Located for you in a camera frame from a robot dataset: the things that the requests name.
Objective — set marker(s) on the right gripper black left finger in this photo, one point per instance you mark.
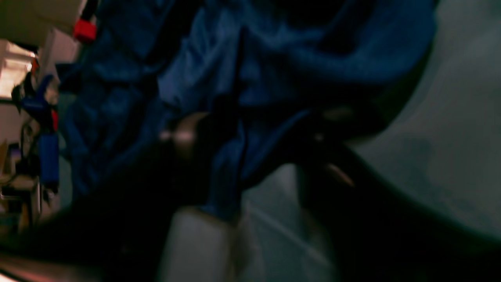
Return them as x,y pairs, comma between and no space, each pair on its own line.
117,232

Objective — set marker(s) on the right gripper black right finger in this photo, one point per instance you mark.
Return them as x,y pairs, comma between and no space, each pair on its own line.
377,235

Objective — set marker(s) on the dark blue t-shirt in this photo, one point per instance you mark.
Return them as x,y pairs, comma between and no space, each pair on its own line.
258,66

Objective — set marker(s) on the light blue table cloth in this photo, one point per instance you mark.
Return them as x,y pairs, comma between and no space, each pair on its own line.
433,136

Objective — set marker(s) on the blue black clamp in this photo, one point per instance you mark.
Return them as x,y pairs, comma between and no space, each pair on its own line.
38,138

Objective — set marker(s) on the red cube block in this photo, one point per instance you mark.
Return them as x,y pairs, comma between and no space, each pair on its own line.
84,31

